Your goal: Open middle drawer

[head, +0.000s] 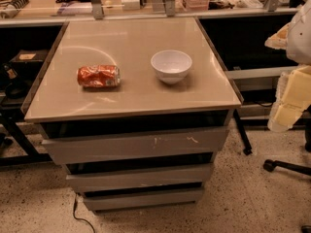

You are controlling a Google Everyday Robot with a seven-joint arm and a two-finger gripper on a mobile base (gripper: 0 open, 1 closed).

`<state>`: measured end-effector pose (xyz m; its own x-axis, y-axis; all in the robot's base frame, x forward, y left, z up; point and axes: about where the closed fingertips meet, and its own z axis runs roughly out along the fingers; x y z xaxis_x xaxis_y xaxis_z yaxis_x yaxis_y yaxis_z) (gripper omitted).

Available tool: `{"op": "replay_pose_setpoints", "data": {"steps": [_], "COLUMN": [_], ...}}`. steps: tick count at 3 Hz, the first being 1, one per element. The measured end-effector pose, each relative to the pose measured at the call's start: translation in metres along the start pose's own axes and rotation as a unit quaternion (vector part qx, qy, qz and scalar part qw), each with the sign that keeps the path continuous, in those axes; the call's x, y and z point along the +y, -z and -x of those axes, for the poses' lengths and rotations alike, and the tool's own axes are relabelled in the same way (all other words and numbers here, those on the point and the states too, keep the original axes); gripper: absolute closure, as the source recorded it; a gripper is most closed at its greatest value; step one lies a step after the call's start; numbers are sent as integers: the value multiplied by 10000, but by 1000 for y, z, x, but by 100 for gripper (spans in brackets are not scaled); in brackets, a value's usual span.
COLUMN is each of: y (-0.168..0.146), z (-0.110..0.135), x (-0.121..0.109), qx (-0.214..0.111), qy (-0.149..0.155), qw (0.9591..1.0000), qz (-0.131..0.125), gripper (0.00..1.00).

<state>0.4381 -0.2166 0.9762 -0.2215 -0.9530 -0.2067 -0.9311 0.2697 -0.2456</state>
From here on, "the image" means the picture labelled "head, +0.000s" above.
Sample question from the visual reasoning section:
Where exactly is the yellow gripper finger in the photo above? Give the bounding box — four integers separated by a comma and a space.
267, 65, 311, 132

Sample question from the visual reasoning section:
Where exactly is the grey drawer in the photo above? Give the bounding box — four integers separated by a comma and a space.
66, 163, 214, 192
43, 126, 228, 164
84, 187, 204, 211

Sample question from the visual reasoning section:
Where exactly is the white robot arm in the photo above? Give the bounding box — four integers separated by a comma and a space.
264, 0, 311, 132

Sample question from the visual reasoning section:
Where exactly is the grey drawer cabinet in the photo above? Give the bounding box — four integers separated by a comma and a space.
24, 17, 240, 199

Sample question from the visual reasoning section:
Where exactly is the grey bottom drawer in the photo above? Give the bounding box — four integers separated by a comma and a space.
84, 187, 204, 211

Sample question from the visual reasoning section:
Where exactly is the grey top drawer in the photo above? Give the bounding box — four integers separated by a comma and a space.
43, 126, 228, 164

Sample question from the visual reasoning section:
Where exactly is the black office chair base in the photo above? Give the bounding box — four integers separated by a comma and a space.
263, 159, 311, 176

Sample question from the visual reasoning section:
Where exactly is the white bowl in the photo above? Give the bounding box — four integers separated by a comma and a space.
151, 50, 192, 84

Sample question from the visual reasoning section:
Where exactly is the crushed orange soda can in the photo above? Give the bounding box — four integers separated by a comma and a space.
77, 65, 121, 88

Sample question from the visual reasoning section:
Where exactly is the black box with label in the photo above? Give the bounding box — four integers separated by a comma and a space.
10, 50, 49, 64

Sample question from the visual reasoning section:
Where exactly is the long wooden workbench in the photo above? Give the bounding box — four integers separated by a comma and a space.
0, 0, 307, 25

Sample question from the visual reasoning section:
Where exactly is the black power cable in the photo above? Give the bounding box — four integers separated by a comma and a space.
72, 197, 97, 233

